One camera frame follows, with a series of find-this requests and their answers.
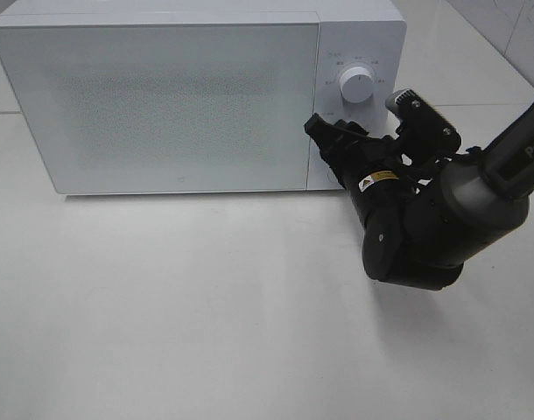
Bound white microwave oven body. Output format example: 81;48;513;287
0;1;407;193

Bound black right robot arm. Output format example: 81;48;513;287
304;89;534;291

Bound white round door-release button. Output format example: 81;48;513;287
327;169;340;188

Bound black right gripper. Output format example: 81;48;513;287
304;113;455;186

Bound white upper microwave knob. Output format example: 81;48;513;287
339;64;376;104

